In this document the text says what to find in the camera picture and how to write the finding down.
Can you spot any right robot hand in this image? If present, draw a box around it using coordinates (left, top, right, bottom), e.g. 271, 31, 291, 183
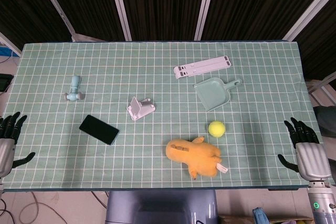
277, 117, 333, 183

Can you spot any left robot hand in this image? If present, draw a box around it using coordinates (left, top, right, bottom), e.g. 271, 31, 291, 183
0, 112, 36, 183

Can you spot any black smartphone with blue edge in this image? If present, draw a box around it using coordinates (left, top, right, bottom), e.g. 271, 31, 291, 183
79, 114, 120, 146

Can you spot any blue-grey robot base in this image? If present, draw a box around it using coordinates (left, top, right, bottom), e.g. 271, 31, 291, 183
104, 190, 219, 224

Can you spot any white folding phone stand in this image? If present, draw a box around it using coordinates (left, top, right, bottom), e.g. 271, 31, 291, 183
126, 96, 155, 122

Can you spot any white folded laptop stand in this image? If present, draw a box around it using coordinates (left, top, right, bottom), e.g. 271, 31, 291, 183
173, 55, 233, 80

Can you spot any dark chair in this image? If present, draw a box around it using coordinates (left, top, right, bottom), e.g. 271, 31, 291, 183
313, 105, 336, 138

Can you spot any black box device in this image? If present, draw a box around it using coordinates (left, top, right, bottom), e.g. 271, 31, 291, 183
0, 73, 14, 93

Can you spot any blue fabric bag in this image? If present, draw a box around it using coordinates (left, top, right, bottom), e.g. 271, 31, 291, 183
252, 207, 272, 224

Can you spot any cardboard box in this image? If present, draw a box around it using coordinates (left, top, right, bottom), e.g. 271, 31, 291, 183
219, 215, 316, 224

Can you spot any yellow tennis ball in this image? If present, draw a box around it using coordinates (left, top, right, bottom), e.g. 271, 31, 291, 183
208, 120, 226, 138

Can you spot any orange plush toy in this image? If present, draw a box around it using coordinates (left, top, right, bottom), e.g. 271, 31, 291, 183
165, 136, 228, 182

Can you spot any green plastic dustpan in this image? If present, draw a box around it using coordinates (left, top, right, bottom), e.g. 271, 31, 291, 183
193, 77, 244, 112

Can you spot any green checked tablecloth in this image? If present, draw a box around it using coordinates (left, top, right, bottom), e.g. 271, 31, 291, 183
0, 40, 329, 192

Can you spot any grey floor cable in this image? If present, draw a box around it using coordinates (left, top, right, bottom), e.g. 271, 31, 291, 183
19, 191, 66, 224

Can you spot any grey metal frame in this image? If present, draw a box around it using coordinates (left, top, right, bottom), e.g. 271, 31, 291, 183
306, 71, 336, 106

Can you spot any white frame post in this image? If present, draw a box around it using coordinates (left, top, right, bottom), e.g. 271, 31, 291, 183
282, 0, 336, 42
107, 0, 132, 41
0, 31, 22, 57
193, 0, 216, 41
33, 0, 77, 42

